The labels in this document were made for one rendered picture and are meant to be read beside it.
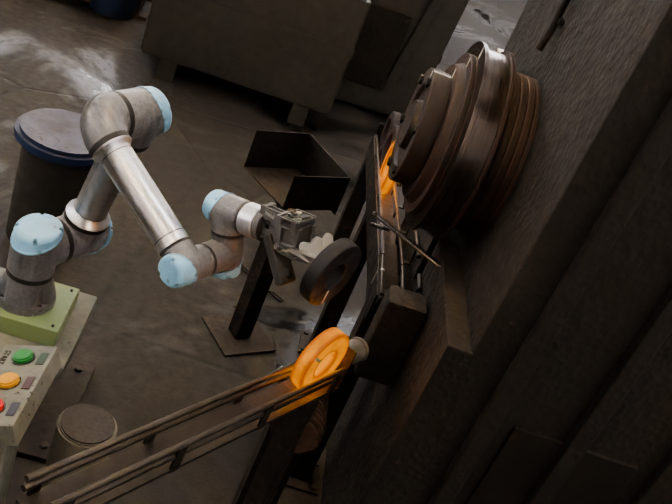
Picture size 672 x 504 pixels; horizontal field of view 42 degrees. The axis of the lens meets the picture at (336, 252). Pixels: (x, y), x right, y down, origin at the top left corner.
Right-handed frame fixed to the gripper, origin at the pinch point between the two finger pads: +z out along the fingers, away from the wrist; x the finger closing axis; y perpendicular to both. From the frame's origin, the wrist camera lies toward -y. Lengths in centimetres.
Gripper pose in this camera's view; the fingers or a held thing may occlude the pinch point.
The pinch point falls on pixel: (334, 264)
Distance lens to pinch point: 179.9
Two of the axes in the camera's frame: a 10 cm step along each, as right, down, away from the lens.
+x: 5.9, -2.3, 7.7
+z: 7.9, 3.3, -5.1
